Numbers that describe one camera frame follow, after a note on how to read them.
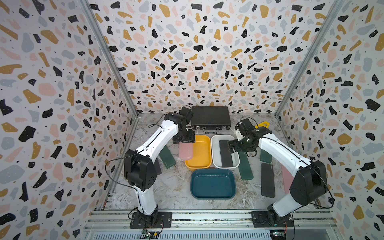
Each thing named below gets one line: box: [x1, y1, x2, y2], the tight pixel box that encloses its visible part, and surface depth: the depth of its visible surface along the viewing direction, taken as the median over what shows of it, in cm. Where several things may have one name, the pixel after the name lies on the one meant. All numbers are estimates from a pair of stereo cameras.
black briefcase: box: [191, 106, 232, 134], surface depth 112 cm
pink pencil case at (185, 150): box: [179, 141, 193, 160], surface depth 82 cm
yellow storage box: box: [184, 135, 212, 171], surface depth 98 cm
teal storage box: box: [190, 168, 237, 200], surface depth 86 cm
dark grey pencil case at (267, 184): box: [260, 163, 276, 199], surface depth 89 cm
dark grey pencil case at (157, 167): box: [153, 157, 162, 176], surface depth 94 cm
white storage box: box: [211, 134, 240, 169], surface depth 97 cm
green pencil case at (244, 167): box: [238, 151, 254, 180], surface depth 92 cm
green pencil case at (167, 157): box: [158, 145, 177, 169], surface depth 96 cm
